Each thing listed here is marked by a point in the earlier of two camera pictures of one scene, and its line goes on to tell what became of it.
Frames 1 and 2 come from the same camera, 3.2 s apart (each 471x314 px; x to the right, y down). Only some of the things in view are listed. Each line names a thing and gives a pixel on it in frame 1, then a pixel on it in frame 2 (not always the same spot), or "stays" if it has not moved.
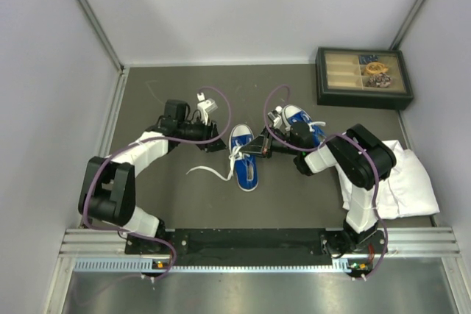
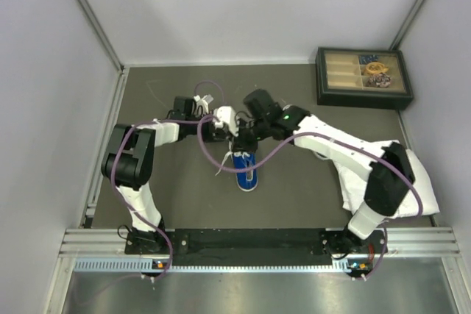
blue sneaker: (246, 165) stays
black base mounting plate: (263, 247) stays
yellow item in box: (376, 68) stays
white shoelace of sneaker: (224, 177) → (236, 154)
